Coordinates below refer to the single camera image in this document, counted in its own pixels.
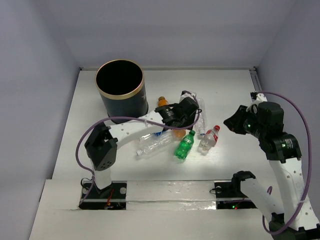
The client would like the green soda bottle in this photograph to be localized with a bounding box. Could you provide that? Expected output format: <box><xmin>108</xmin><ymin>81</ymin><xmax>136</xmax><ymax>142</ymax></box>
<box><xmin>174</xmin><ymin>130</ymin><xmax>196</xmax><ymax>161</ymax></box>

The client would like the blue label water bottle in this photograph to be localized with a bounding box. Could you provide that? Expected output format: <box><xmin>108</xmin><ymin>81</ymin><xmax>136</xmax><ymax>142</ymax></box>
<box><xmin>138</xmin><ymin>131</ymin><xmax>163</xmax><ymax>143</ymax></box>

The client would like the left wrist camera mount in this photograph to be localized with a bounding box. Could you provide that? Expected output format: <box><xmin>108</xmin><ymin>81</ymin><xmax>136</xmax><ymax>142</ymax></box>
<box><xmin>179</xmin><ymin>90</ymin><xmax>197</xmax><ymax>102</ymax></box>

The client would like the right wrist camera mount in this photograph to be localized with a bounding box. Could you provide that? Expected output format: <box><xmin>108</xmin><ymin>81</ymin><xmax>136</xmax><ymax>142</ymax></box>
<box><xmin>250</xmin><ymin>91</ymin><xmax>268</xmax><ymax>104</ymax></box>

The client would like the red cap clear bottle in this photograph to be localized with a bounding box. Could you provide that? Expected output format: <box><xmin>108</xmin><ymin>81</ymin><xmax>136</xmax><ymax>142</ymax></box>
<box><xmin>198</xmin><ymin>125</ymin><xmax>220</xmax><ymax>155</ymax></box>

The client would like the dark blue gold-rimmed bin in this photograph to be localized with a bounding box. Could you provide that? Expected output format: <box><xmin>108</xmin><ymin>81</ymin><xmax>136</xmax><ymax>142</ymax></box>
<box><xmin>95</xmin><ymin>59</ymin><xmax>149</xmax><ymax>118</ymax></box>

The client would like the clear bottle front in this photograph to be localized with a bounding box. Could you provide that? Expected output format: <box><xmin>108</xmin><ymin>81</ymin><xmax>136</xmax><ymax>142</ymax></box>
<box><xmin>136</xmin><ymin>131</ymin><xmax>176</xmax><ymax>157</ymax></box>

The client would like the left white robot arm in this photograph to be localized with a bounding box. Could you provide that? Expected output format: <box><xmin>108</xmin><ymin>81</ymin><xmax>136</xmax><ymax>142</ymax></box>
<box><xmin>84</xmin><ymin>96</ymin><xmax>200</xmax><ymax>198</ymax></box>

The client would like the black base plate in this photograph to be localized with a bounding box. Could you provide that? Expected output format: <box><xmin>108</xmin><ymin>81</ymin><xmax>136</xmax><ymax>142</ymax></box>
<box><xmin>211</xmin><ymin>181</ymin><xmax>257</xmax><ymax>210</ymax></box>
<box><xmin>78</xmin><ymin>181</ymin><xmax>127</xmax><ymax>210</ymax></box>

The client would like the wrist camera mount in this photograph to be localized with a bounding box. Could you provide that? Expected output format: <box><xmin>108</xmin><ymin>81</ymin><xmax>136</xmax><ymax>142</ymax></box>
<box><xmin>179</xmin><ymin>90</ymin><xmax>197</xmax><ymax>102</ymax></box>
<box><xmin>250</xmin><ymin>91</ymin><xmax>268</xmax><ymax>104</ymax></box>

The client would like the small orange juice bottle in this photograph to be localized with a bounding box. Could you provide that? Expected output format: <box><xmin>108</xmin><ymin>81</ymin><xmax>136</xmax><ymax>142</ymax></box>
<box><xmin>157</xmin><ymin>96</ymin><xmax>169</xmax><ymax>107</ymax></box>

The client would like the clear bottle blue cap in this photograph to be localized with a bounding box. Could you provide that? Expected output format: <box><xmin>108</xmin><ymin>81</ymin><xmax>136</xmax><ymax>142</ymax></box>
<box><xmin>194</xmin><ymin>98</ymin><xmax>207</xmax><ymax>138</ymax></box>

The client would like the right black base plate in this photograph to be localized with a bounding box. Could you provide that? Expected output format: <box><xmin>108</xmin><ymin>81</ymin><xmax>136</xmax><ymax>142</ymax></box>
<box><xmin>211</xmin><ymin>181</ymin><xmax>257</xmax><ymax>210</ymax></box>

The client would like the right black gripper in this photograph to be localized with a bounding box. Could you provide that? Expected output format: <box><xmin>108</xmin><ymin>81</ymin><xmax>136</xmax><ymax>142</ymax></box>
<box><xmin>223</xmin><ymin>104</ymin><xmax>267</xmax><ymax>139</ymax></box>

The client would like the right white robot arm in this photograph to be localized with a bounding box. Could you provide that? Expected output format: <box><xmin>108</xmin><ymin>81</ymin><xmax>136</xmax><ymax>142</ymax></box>
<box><xmin>223</xmin><ymin>101</ymin><xmax>320</xmax><ymax>240</ymax></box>

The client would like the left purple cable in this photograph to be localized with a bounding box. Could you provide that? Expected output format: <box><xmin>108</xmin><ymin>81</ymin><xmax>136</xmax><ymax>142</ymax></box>
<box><xmin>75</xmin><ymin>90</ymin><xmax>202</xmax><ymax>202</ymax></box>

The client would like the large orange labelled bottle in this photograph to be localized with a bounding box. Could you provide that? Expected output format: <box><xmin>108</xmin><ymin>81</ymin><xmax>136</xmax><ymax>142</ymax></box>
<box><xmin>172</xmin><ymin>129</ymin><xmax>186</xmax><ymax>139</ymax></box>

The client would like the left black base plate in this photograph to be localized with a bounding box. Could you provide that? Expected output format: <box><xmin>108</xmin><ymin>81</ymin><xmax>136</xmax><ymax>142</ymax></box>
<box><xmin>78</xmin><ymin>181</ymin><xmax>127</xmax><ymax>210</ymax></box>

